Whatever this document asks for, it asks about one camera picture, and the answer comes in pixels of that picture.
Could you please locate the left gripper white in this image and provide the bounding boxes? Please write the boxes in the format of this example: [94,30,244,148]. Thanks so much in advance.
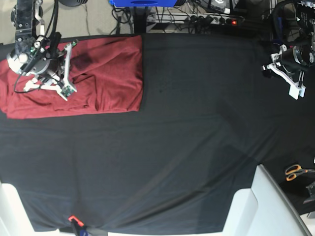
[261,44,307,100]

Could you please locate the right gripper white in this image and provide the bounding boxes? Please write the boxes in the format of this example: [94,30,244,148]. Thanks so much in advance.
[23,40,78,101]

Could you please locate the red long-sleeve T-shirt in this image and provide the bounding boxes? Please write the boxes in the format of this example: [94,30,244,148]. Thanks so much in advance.
[0,36,143,119]

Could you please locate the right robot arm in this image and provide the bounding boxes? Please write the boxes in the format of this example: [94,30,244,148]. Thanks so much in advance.
[6,0,78,100]

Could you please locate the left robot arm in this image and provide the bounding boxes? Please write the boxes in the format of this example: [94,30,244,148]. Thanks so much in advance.
[261,0,315,100]

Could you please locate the black table cloth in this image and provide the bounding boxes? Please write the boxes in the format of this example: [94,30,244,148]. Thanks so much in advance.
[0,34,315,235]

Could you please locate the white power strip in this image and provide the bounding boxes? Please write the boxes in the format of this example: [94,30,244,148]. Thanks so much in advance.
[147,12,245,26]

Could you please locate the blue plastic bin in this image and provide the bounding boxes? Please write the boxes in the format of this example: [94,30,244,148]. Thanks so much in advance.
[109,0,177,7]

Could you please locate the white foam block right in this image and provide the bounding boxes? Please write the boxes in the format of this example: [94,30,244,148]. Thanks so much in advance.
[222,164,312,236]

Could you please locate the white foam block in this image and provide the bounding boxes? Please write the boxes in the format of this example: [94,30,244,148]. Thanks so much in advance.
[222,164,312,236]
[0,183,60,236]

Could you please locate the orange clamp at bottom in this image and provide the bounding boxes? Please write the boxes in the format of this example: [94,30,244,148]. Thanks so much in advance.
[68,215,84,227]

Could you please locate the white foam block left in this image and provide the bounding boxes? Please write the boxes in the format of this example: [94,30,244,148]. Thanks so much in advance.
[0,183,60,236]

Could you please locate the yellow-handled scissors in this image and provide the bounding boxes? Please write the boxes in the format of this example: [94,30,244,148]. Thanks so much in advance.
[284,164,315,181]

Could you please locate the black metal bracket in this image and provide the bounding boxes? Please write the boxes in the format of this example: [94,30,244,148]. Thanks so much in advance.
[303,182,315,204]

